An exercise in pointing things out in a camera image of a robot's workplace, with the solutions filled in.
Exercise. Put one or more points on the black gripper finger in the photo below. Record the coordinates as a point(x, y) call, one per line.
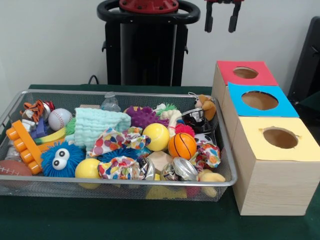
point(234, 17)
point(209, 17)

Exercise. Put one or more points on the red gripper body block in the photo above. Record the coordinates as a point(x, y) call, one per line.
point(224, 1)

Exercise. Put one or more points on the mint green knitted cloth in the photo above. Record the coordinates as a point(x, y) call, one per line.
point(100, 125)

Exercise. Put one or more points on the colourful polka dot cloth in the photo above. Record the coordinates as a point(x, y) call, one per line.
point(112, 141)

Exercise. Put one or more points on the wooden box with three holes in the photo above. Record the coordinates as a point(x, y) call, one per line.
point(275, 185)

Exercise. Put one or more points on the clear mesh bin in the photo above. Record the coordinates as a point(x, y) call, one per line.
point(125, 192)

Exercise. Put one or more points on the black office chair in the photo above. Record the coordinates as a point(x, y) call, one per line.
point(307, 65)

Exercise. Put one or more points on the purple spiky ball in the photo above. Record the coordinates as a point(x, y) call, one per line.
point(142, 116)

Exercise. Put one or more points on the yellow tennis ball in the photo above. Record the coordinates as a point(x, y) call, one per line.
point(156, 136)

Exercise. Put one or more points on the small orange basketball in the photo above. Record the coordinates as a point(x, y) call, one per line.
point(182, 145)

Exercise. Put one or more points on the white baseball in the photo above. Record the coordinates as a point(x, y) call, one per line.
point(59, 119)

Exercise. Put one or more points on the plain yellow ball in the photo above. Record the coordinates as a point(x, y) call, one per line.
point(87, 168)

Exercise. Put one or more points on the blue fuzzy toy with eyes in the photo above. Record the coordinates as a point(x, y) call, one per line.
point(61, 159)

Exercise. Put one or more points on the dark green table cloth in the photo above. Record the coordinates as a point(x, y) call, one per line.
point(125, 220)

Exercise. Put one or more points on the orange plastic building block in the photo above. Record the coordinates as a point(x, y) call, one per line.
point(22, 145)

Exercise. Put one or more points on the small brown football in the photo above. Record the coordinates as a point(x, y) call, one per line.
point(12, 168)

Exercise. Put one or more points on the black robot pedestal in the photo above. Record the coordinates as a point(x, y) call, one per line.
point(145, 55)

